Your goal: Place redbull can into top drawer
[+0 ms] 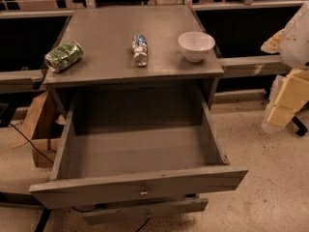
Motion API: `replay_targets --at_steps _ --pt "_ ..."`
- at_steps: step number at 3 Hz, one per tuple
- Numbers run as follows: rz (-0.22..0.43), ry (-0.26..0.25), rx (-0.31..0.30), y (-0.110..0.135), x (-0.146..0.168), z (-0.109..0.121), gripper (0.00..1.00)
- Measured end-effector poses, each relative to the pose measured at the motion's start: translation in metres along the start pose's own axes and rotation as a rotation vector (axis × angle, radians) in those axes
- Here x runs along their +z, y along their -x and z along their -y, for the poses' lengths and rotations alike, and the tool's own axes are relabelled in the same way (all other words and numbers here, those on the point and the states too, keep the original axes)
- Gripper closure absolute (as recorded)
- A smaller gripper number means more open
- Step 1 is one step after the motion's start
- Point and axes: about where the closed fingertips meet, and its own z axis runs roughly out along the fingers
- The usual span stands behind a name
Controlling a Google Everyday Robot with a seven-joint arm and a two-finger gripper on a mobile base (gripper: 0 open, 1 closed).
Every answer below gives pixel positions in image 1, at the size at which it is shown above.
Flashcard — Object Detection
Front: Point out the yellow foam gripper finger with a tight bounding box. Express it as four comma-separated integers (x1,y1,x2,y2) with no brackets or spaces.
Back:
262,69,309,133
261,29,284,54

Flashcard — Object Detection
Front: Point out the blue silver redbull can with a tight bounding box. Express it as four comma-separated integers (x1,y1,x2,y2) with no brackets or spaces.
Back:
131,35,148,67

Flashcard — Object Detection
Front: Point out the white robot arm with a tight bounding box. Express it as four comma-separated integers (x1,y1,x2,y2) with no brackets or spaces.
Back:
261,2,309,133

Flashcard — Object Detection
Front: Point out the green crushed soda can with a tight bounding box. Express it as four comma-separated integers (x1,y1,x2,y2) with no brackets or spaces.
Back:
44,42,83,73

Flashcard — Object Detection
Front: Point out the open grey top drawer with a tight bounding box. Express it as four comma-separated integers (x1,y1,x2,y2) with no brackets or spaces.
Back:
30,86,247,209

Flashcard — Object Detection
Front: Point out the grey lower drawer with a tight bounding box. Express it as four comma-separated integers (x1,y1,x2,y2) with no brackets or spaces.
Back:
82,194,209,225

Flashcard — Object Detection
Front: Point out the white ceramic bowl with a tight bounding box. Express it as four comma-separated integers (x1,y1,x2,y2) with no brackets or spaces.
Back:
178,32,215,63

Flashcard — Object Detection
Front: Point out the grey wooden cabinet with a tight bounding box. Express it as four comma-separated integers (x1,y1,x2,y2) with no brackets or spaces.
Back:
44,5,223,104

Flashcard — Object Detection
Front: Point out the brown cardboard box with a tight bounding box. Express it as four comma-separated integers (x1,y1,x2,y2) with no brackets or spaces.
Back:
12,91,66,168

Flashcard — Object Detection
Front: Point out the black floor cable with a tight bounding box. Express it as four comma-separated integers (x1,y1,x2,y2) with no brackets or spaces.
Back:
9,122,55,165

